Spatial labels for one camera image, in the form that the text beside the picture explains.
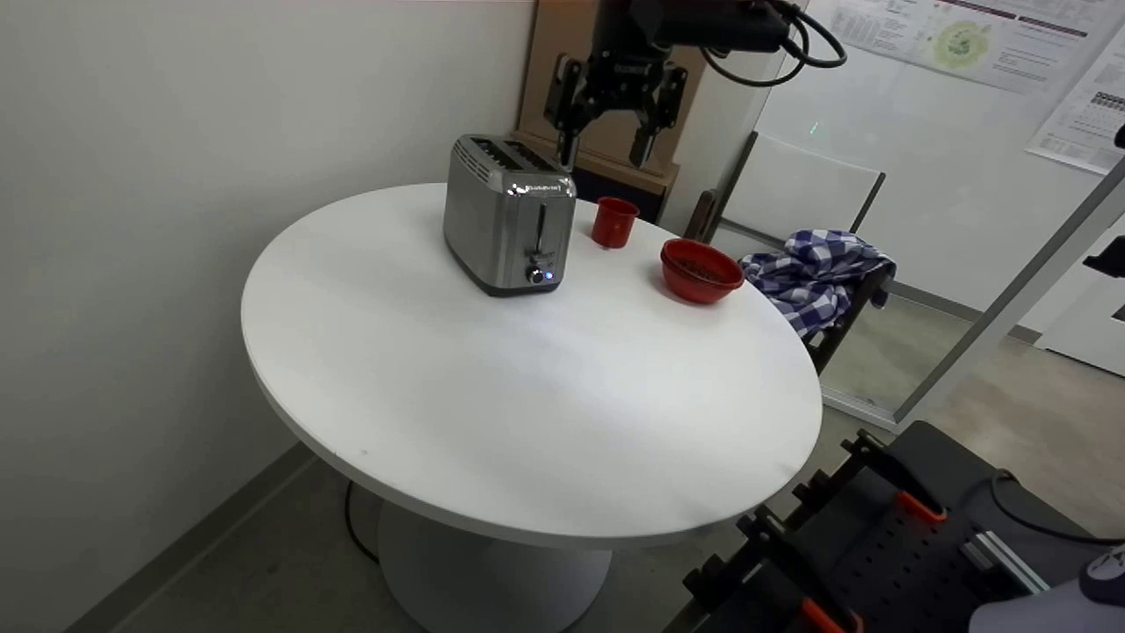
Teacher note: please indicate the white table pedestal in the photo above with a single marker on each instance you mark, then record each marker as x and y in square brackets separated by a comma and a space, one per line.
[493, 574]

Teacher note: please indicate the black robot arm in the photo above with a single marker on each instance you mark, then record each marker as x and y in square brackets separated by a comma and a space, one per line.
[704, 20]

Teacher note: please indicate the silver two-slot toaster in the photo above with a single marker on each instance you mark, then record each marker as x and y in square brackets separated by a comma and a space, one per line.
[505, 224]

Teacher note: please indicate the white panel with dark frame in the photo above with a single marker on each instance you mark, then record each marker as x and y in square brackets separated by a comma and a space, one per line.
[795, 187]

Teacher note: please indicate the small red plastic cup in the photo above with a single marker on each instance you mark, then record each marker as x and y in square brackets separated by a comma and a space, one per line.
[611, 224]

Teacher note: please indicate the silver aluminium bar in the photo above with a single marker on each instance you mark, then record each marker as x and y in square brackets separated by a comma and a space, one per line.
[1005, 559]

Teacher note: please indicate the grey metal frame post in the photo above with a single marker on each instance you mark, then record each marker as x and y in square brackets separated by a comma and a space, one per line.
[1005, 293]

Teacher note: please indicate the blue white checkered cloth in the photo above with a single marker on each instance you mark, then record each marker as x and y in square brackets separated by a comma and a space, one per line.
[813, 277]

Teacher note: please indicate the large wall poster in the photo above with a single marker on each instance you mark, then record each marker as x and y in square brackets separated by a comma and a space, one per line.
[972, 39]

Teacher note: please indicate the brown wooden cabinet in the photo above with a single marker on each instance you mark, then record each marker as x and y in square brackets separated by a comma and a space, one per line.
[549, 46]

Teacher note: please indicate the black equipment cart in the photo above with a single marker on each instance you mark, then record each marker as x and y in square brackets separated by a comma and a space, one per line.
[867, 549]

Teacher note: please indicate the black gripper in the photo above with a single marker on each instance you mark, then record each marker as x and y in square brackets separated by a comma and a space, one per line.
[630, 72]

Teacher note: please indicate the white grey device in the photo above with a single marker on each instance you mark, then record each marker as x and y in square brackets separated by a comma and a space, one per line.
[1054, 602]

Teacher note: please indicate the small wall poster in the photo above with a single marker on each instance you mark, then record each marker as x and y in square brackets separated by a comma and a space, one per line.
[1083, 119]

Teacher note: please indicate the black chair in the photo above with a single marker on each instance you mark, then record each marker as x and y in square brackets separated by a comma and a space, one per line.
[849, 318]

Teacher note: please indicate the red bowl with coffee beans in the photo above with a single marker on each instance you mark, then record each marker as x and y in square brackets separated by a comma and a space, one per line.
[702, 273]

